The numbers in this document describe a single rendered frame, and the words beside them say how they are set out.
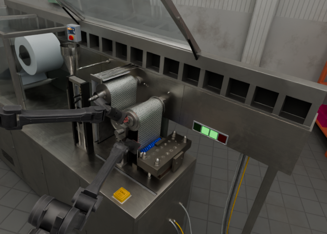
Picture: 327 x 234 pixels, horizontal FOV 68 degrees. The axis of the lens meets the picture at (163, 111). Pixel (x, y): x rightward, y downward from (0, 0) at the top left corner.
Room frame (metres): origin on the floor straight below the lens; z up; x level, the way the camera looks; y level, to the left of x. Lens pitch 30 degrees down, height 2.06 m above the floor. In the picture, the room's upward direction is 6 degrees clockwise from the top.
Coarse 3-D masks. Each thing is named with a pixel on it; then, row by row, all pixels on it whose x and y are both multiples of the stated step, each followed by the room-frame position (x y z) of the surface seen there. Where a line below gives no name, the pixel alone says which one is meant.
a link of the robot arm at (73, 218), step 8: (40, 200) 0.41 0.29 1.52; (48, 200) 0.42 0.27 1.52; (80, 200) 0.66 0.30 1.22; (88, 200) 0.66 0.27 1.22; (40, 208) 0.39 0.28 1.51; (72, 208) 0.42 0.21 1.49; (80, 208) 0.64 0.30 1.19; (88, 208) 0.64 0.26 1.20; (32, 216) 0.38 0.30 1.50; (40, 216) 0.38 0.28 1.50; (72, 216) 0.39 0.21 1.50; (80, 216) 0.57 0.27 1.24; (88, 216) 0.62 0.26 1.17; (32, 224) 0.37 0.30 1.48; (64, 224) 0.37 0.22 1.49; (72, 224) 0.40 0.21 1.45; (80, 224) 0.58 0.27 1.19; (64, 232) 0.36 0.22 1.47
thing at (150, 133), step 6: (156, 120) 1.37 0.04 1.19; (150, 126) 1.32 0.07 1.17; (156, 126) 1.37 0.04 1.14; (138, 132) 1.22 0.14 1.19; (144, 132) 1.27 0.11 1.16; (150, 132) 1.32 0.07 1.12; (156, 132) 1.38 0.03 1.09; (138, 138) 1.22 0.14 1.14; (144, 138) 1.27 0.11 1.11; (150, 138) 1.33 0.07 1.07; (156, 138) 1.38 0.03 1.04; (144, 144) 1.27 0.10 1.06; (138, 150) 1.23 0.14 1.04
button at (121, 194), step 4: (120, 188) 1.00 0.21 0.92; (116, 192) 0.97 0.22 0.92; (120, 192) 0.98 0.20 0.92; (124, 192) 0.98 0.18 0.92; (128, 192) 0.98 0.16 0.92; (116, 196) 0.95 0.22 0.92; (120, 196) 0.95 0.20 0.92; (124, 196) 0.95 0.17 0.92; (128, 196) 0.97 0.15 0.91; (120, 200) 0.93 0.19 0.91; (124, 200) 0.94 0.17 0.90
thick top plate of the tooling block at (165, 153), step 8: (168, 136) 1.43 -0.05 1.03; (176, 136) 1.44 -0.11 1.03; (168, 144) 1.33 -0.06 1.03; (176, 144) 1.34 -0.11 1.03; (184, 144) 1.35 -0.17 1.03; (152, 152) 1.23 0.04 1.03; (160, 152) 1.24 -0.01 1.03; (168, 152) 1.25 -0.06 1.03; (176, 152) 1.26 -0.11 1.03; (184, 152) 1.34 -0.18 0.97; (144, 160) 1.15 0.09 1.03; (152, 160) 1.16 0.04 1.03; (160, 160) 1.17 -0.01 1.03; (168, 160) 1.17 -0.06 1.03; (144, 168) 1.13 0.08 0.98; (152, 168) 1.10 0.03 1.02; (160, 168) 1.10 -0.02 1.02
